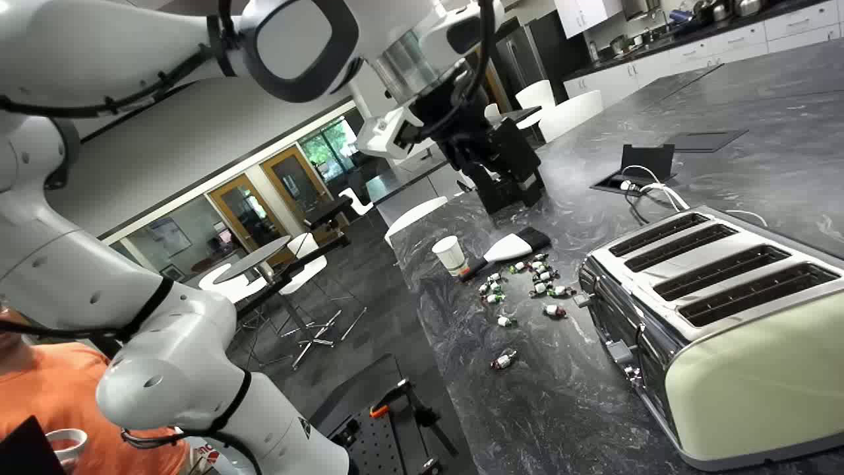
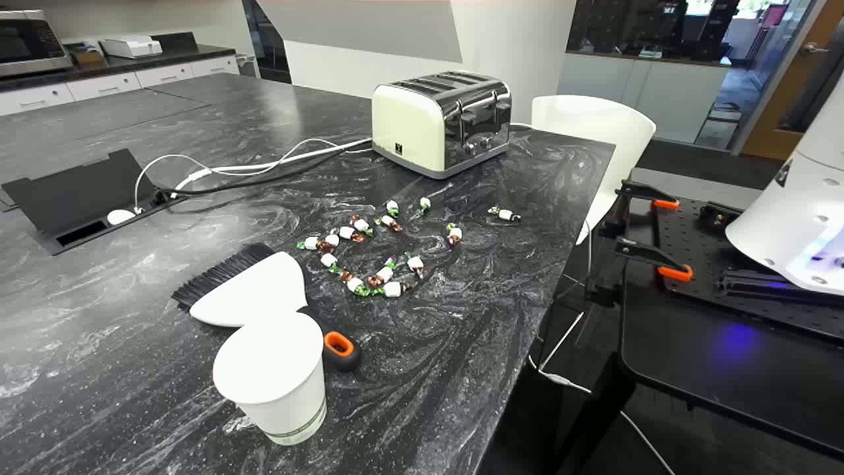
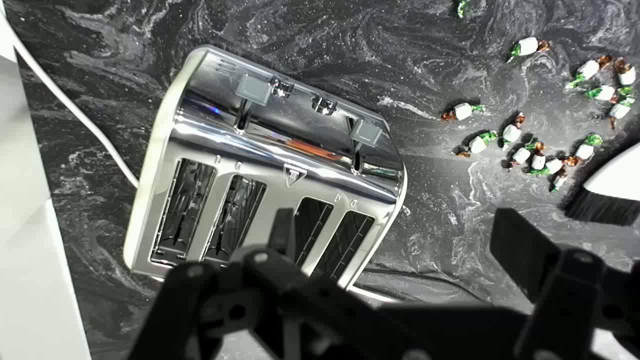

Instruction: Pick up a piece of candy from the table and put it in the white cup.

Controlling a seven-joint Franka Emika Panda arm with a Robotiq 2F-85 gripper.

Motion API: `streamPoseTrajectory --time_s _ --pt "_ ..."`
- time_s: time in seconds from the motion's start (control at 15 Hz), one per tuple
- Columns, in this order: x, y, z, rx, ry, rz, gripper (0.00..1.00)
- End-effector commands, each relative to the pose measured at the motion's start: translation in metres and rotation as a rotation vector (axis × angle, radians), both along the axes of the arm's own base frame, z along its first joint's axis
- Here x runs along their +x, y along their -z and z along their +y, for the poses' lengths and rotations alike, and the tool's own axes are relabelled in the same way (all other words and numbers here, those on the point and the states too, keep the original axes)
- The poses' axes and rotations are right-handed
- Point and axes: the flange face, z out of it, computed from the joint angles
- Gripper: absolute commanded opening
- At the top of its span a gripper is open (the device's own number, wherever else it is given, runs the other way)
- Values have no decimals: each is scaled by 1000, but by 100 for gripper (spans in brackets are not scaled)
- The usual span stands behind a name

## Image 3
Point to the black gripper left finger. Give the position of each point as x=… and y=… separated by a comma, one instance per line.
x=290, y=314

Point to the wrapped candy green white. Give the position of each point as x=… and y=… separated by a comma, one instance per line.
x=462, y=9
x=477, y=144
x=588, y=70
x=538, y=164
x=514, y=129
x=525, y=152
x=527, y=47
x=588, y=147
x=603, y=92
x=626, y=73
x=560, y=170
x=618, y=111
x=462, y=111

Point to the chrome four-slot toaster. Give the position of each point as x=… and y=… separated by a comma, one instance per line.
x=247, y=157

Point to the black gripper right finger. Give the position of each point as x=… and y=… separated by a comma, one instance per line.
x=575, y=292

